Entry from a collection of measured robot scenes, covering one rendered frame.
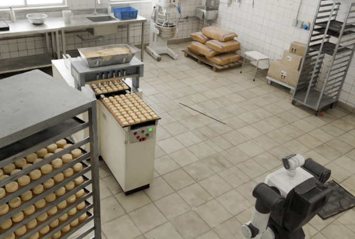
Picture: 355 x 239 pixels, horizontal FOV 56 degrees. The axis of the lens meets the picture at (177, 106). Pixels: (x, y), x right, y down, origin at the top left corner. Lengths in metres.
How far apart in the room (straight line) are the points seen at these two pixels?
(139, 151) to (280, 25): 4.41
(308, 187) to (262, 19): 5.50
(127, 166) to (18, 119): 2.04
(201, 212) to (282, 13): 4.45
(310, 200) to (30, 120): 1.42
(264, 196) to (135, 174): 1.92
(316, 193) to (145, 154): 1.92
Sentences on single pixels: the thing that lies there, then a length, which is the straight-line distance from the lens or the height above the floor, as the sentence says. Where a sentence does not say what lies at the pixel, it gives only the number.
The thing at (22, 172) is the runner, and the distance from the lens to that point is 1.59.
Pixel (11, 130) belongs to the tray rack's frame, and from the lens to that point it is 1.45.
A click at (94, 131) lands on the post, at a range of 1.70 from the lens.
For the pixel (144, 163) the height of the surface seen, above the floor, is 0.38.
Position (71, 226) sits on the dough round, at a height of 1.04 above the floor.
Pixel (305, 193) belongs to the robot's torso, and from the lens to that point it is 1.98.
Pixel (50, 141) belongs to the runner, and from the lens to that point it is 1.59.
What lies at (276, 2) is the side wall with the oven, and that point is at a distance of 6.99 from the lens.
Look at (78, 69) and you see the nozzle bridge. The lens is 3.59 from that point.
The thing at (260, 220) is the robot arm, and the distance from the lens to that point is 2.00.
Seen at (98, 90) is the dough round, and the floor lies 0.92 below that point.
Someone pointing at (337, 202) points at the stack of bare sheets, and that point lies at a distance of 4.25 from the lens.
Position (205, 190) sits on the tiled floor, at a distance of 3.85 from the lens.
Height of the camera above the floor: 2.57
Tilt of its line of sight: 28 degrees down
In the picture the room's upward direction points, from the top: 5 degrees clockwise
